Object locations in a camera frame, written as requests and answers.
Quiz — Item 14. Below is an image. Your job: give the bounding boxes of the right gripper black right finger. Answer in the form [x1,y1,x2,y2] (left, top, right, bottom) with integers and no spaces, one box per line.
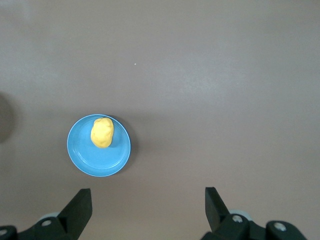
[201,186,307,240]

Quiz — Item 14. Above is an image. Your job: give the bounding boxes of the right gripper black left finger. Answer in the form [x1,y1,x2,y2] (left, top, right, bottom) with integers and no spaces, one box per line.
[17,188,93,240]

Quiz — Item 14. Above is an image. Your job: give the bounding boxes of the yellow potato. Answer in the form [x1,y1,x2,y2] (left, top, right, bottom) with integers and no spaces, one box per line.
[90,117,115,149]

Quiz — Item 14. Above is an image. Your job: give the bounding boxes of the blue round plate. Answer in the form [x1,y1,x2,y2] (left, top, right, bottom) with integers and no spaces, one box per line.
[66,113,132,178]

